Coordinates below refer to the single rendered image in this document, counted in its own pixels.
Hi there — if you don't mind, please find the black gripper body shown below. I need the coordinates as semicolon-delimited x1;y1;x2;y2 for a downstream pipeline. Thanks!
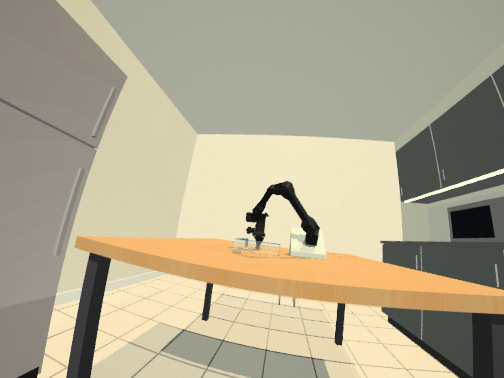
252;223;265;237

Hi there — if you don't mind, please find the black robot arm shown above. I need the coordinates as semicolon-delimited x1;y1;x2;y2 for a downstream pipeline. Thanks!
246;181;320;246

